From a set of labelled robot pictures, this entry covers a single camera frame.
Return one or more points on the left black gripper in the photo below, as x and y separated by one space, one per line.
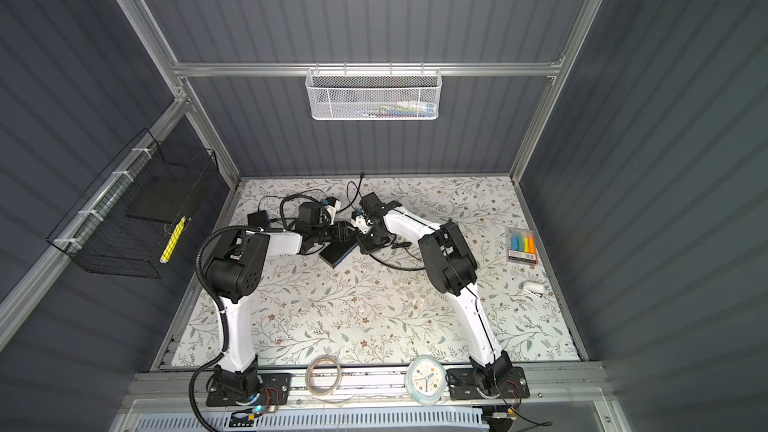
342 231

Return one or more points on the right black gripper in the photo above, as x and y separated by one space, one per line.
366 247

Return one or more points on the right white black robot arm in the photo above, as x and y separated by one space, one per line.
451 269

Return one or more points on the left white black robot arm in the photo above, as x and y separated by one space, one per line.
229 267

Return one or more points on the clear tape roll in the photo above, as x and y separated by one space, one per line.
323 376

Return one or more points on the highlighter marker pack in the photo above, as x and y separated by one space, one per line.
521 246

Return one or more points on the white round clock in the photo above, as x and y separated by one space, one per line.
426 380

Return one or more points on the small white cylinder object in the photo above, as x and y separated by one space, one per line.
535 288

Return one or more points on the black flat box in basket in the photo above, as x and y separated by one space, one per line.
166 200

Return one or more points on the yellow black striped item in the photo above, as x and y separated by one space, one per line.
173 241

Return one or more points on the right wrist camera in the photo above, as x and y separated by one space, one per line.
360 222

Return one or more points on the white wire mesh basket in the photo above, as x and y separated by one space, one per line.
371 97

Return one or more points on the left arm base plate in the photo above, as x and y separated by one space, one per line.
229 389

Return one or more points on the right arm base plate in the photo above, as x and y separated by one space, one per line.
466 384

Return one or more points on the black wire basket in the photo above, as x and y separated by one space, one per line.
132 224

